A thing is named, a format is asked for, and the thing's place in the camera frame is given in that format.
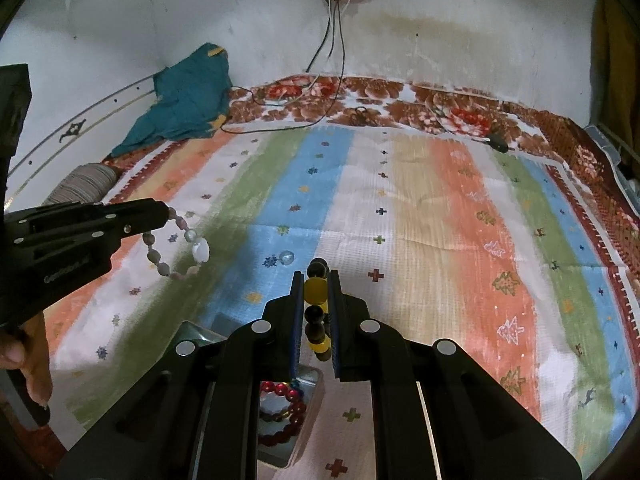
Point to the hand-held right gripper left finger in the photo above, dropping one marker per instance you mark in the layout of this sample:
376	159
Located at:
298	330

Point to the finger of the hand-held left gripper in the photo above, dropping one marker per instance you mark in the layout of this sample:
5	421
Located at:
125	212
75	241

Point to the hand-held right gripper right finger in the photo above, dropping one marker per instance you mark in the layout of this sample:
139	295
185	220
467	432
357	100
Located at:
336	330

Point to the silver metal tin box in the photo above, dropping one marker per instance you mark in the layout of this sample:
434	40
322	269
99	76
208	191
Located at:
289	449

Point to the person's left hand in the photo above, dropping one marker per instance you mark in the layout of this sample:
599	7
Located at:
32	360

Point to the grey striped rolled cloth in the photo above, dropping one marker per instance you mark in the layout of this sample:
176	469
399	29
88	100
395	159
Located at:
82	182

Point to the clear glass bead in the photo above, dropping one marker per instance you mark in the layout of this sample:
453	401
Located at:
286	258

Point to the teal cloth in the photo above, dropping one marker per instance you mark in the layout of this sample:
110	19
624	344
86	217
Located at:
185	100

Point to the striped pastel woven mat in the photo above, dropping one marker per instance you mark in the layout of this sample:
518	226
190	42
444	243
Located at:
440	240

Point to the black charger plug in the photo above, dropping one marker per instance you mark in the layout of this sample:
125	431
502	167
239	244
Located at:
498	142

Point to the mustard hanging garment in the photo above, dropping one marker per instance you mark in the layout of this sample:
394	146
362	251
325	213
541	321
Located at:
617	55

